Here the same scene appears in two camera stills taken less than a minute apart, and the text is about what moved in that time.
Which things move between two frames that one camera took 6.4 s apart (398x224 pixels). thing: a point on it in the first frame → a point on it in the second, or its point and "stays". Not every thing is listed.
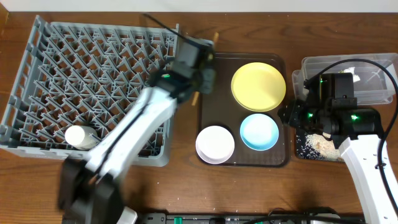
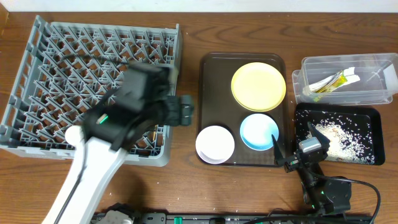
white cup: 82,137 stays
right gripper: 291,117 → 324,141
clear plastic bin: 375,75 stays
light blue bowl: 259,132 stays
